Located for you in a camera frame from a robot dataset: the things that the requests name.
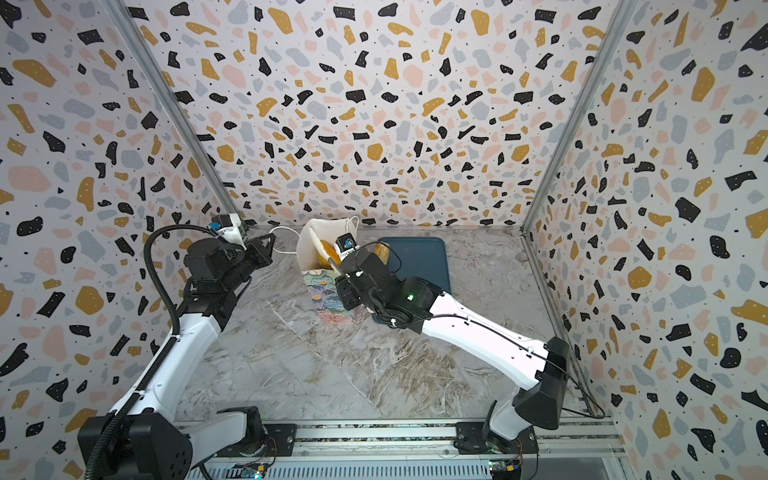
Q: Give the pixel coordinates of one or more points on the floral paper bag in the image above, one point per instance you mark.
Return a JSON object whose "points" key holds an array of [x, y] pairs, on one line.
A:
{"points": [[321, 284]]}

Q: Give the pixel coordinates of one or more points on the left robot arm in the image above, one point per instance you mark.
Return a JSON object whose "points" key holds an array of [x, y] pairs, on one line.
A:
{"points": [[137, 438]]}

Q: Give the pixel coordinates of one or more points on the orange oval bread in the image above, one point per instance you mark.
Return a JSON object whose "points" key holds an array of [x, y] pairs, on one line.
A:
{"points": [[327, 255]]}

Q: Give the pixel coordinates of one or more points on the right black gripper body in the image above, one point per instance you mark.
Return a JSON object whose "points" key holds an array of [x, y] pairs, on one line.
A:
{"points": [[354, 264]]}

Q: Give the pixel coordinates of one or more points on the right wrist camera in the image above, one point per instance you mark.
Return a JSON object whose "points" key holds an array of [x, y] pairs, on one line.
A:
{"points": [[344, 245]]}

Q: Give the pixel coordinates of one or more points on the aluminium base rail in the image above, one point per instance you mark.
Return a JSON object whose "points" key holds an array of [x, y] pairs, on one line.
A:
{"points": [[425, 449]]}

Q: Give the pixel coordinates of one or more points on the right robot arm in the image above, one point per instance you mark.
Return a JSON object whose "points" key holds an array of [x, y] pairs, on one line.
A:
{"points": [[538, 368]]}

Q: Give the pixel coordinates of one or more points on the teal tray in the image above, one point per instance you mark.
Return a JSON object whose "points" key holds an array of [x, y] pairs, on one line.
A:
{"points": [[421, 266]]}

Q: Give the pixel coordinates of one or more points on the small crusty bread piece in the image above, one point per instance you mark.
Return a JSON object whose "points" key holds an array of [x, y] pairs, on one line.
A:
{"points": [[382, 251]]}

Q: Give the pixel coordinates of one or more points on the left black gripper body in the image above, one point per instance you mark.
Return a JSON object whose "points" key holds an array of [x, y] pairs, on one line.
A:
{"points": [[242, 264]]}

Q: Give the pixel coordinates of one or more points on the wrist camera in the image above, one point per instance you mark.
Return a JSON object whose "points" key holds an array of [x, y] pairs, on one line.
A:
{"points": [[230, 228], [344, 245]]}

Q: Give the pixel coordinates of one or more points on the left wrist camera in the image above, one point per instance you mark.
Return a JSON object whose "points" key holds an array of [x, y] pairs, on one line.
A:
{"points": [[230, 228]]}

